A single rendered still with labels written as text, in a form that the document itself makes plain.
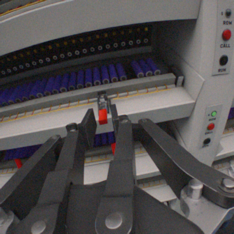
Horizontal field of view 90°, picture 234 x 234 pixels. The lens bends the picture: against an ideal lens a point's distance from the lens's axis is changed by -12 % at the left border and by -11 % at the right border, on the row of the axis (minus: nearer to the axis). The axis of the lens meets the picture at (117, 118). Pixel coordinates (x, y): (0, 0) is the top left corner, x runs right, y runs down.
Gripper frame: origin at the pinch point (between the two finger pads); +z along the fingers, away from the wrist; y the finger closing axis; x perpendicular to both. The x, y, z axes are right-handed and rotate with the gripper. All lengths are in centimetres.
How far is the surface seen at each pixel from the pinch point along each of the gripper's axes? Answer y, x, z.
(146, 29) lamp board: 13.3, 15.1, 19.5
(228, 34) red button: 22.6, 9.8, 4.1
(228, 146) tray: 33.3, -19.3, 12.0
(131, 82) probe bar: 6.1, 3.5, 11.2
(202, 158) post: 22.9, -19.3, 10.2
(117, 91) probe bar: 3.0, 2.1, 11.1
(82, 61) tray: -4.5, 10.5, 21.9
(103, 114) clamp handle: 0.0, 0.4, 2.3
